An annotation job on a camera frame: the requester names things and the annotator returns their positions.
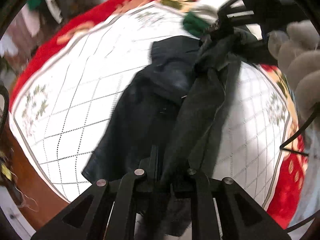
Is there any cream folded sweater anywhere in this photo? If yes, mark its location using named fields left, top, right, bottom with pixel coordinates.
left=191, top=0, right=227, bottom=24

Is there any green folded sweater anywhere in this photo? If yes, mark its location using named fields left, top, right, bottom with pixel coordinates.
left=182, top=12, right=210, bottom=38

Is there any pile of clothes on shelf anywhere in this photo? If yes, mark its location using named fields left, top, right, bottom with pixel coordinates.
left=1, top=0, right=101, bottom=55

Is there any red floral blanket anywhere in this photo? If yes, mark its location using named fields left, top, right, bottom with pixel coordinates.
left=9, top=0, right=308, bottom=228

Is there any grey gloved hand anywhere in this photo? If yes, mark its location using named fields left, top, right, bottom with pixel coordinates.
left=268, top=20, right=319, bottom=121

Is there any white patterned bed sheet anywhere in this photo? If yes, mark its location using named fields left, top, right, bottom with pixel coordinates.
left=9, top=2, right=292, bottom=207

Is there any black leather jacket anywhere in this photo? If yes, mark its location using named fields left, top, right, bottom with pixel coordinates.
left=82, top=27, right=273, bottom=239

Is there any black cable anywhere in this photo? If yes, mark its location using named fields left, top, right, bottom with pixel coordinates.
left=0, top=84, right=10, bottom=136

